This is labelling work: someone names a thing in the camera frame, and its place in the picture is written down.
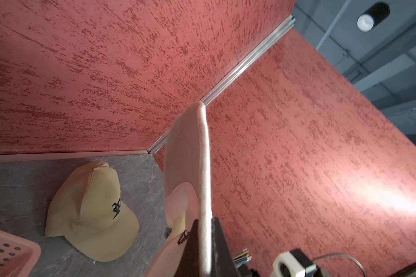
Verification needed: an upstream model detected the pink plastic basket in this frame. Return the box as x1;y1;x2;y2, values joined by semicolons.
0;231;41;277

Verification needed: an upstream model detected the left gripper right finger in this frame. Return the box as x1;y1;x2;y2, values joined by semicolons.
211;218;240;277

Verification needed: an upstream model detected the beige baseball cap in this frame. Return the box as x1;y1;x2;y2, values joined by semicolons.
45;161;140;262

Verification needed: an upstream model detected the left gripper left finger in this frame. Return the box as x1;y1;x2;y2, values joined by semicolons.
174;219;199;277

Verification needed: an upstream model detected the white pink baseball cap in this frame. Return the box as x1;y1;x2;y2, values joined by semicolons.
147;102;210;277

